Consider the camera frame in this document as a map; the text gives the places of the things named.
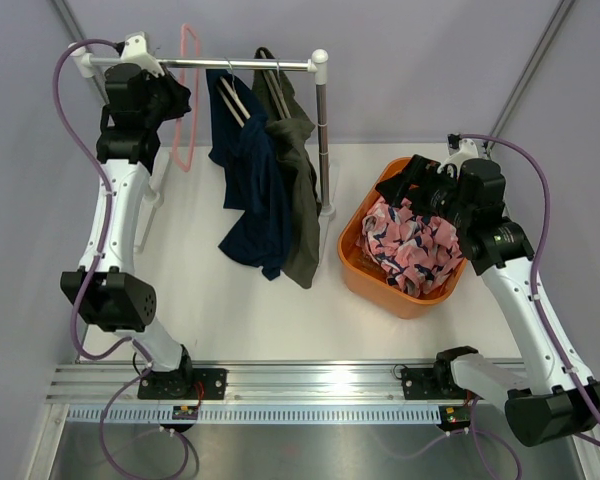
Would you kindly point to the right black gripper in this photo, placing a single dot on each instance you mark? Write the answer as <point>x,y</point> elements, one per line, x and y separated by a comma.
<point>398,187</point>

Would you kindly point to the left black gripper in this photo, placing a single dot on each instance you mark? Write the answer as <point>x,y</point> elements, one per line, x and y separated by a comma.
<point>178,94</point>

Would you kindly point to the pink patterned shorts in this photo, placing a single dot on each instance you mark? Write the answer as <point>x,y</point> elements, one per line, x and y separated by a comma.
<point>417,253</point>

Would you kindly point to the beige hanger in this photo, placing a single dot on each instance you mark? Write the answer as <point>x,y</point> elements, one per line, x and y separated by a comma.
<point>224,93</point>

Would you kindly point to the pink hanger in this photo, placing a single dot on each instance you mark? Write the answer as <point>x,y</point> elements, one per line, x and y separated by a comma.
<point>188,35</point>

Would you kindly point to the olive green shorts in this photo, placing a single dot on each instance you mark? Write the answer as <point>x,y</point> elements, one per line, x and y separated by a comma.
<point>300,180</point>

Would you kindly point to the grey hanger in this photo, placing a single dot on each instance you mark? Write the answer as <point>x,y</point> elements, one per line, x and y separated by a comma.
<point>272,81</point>

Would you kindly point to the navy blue shorts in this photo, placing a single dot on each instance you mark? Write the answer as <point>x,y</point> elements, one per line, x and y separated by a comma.
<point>261,237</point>

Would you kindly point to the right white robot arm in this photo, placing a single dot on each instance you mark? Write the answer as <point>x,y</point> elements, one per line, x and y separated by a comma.
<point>559,395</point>

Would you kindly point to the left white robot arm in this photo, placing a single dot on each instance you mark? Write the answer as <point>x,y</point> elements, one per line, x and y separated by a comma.
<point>104,290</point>

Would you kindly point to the white and steel clothes rack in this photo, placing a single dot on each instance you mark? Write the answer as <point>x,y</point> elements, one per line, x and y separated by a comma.
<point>317,65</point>

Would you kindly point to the orange plastic basket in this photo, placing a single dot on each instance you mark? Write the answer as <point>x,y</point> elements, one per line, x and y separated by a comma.
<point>366,279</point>

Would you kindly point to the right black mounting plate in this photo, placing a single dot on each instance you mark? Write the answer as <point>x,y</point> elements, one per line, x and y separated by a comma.
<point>423,384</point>

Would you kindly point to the black mounting plate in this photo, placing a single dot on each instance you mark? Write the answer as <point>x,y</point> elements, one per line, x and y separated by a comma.
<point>423,384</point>
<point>208,382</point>

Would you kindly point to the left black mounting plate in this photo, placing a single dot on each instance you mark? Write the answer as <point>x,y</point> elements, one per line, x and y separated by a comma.
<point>208,382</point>

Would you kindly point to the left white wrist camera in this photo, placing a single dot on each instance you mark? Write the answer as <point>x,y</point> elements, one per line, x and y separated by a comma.
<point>136,51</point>

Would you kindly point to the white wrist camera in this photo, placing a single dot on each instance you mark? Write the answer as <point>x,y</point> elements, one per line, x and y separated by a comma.
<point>136,51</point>
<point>460,150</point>

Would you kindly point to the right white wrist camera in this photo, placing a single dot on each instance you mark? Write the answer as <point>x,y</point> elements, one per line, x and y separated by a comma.
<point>460,150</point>

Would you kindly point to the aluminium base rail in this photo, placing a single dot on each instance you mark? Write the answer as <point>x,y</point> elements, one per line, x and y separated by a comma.
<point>248,382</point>

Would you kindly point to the white slotted cable duct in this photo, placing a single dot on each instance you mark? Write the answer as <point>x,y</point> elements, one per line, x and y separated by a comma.
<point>261,414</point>

